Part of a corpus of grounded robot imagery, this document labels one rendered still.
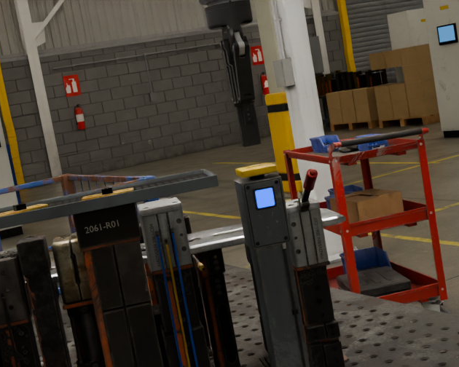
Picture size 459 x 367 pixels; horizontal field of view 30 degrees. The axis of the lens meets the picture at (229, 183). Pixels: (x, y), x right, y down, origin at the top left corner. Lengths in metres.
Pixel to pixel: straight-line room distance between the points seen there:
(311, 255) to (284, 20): 4.16
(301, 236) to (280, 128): 7.31
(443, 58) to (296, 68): 6.57
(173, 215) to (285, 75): 4.14
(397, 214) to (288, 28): 2.13
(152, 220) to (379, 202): 2.45
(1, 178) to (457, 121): 6.13
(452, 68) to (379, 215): 8.19
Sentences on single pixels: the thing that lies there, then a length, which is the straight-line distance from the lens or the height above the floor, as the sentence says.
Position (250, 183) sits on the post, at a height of 1.14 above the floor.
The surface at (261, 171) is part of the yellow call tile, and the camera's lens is 1.39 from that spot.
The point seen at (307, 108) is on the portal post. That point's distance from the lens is 5.67.
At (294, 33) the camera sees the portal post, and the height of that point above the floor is 1.54.
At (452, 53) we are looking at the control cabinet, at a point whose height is 1.15.
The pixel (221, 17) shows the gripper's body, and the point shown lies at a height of 1.41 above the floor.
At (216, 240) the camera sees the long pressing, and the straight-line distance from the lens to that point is 1.68.
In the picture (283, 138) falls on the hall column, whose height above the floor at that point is 0.62.
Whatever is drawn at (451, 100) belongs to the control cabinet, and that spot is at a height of 0.52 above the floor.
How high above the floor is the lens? 1.31
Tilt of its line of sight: 7 degrees down
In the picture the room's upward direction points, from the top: 10 degrees counter-clockwise
